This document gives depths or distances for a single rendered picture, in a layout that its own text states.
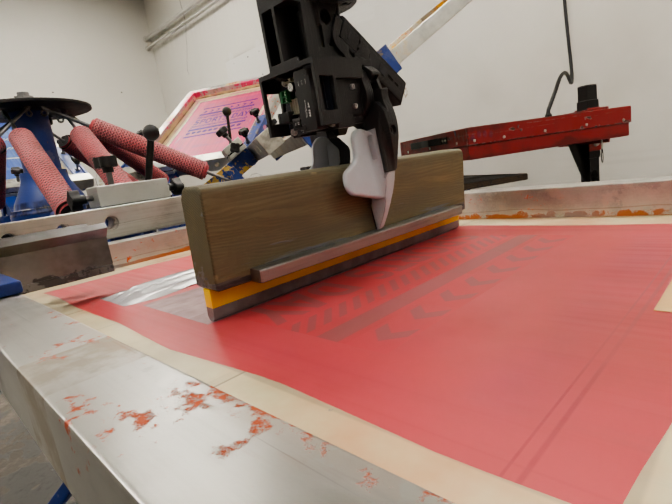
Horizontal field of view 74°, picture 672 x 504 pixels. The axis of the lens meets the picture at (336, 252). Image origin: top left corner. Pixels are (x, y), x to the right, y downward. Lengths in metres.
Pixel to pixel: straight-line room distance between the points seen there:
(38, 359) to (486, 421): 0.19
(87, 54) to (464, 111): 3.67
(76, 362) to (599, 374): 0.21
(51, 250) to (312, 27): 0.32
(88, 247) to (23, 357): 0.29
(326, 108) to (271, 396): 0.25
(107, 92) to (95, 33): 0.54
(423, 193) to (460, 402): 0.34
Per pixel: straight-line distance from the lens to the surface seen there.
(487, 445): 0.17
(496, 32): 2.59
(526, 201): 0.62
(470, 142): 1.33
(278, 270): 0.34
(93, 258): 0.53
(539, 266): 0.38
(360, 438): 0.18
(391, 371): 0.22
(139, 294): 0.48
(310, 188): 0.38
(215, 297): 0.34
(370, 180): 0.40
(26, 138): 1.21
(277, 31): 0.40
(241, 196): 0.33
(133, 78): 5.22
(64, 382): 0.20
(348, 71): 0.40
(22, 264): 0.51
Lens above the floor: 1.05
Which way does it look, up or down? 11 degrees down
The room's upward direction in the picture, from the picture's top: 8 degrees counter-clockwise
